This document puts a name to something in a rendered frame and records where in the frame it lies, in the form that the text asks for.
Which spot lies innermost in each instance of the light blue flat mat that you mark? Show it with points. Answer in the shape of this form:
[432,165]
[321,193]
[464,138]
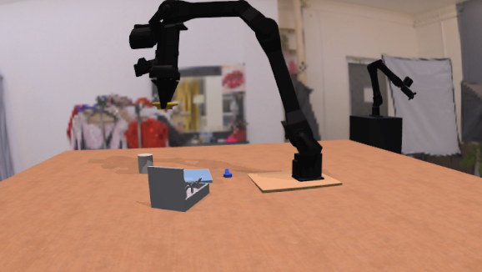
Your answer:
[191,175]

